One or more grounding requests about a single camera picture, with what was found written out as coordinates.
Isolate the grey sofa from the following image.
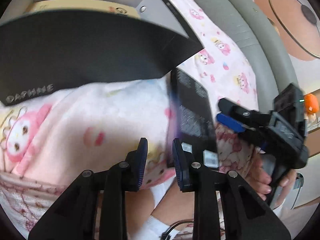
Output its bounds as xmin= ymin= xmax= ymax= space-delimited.
xmin=194 ymin=0 xmax=298 ymax=113

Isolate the person's right hand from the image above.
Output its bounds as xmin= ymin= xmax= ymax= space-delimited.
xmin=246 ymin=147 xmax=298 ymax=202

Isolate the pink cartoon blanket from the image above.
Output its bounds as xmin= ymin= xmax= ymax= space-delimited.
xmin=1 ymin=0 xmax=258 ymax=239

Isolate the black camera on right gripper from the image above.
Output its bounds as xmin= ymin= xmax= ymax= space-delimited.
xmin=273 ymin=83 xmax=307 ymax=138

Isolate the black storage box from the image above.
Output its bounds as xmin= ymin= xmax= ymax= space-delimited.
xmin=1 ymin=0 xmax=203 ymax=106

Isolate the yellow envelope in box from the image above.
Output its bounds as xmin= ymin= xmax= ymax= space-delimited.
xmin=25 ymin=0 xmax=140 ymax=18

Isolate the Smart Devil screen protector box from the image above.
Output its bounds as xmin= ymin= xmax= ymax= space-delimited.
xmin=168 ymin=68 xmax=219 ymax=171

